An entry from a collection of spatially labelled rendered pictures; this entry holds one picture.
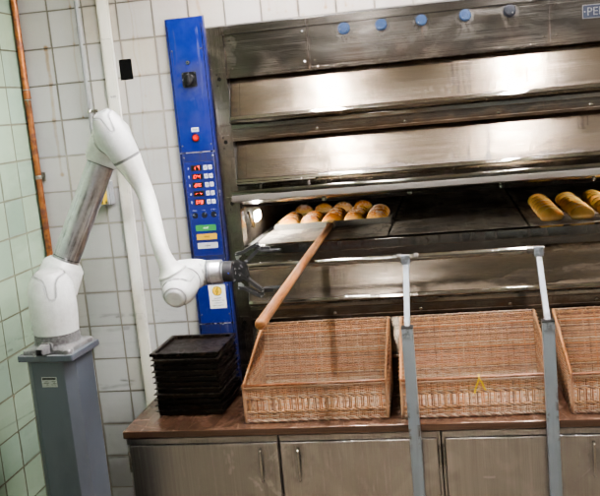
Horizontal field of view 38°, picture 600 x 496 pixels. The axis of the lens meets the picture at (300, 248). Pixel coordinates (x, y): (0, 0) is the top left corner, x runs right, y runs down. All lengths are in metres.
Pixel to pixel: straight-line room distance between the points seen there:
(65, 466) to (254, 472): 0.71
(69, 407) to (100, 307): 0.95
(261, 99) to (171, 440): 1.41
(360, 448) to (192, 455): 0.65
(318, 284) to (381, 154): 0.61
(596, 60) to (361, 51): 0.91
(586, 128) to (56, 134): 2.21
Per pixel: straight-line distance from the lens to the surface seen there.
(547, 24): 3.59
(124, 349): 3.97
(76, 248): 3.23
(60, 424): 3.13
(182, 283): 2.95
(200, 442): 3.39
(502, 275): 3.63
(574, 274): 3.65
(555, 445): 3.21
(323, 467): 3.33
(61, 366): 3.05
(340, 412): 3.29
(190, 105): 3.67
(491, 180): 3.42
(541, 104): 3.57
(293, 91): 3.61
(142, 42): 3.77
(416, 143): 3.56
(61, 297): 3.04
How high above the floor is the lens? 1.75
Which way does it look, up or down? 9 degrees down
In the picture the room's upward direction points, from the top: 5 degrees counter-clockwise
